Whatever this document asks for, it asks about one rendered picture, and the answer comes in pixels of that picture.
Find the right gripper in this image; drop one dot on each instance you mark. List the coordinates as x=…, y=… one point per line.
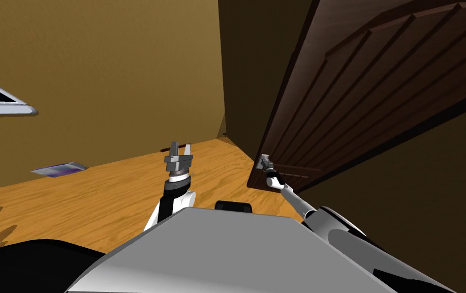
x=266, y=162

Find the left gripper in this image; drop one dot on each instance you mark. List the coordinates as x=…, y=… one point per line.
x=178, y=163

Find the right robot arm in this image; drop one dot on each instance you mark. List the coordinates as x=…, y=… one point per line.
x=338, y=232

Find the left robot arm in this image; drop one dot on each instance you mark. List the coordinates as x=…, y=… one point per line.
x=171, y=199

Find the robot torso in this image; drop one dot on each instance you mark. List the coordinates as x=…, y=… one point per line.
x=216, y=256

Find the purple grey flat mat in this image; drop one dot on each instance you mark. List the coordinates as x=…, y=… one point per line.
x=60, y=169

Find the dark brown wooden door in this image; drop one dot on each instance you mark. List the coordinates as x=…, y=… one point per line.
x=379, y=93

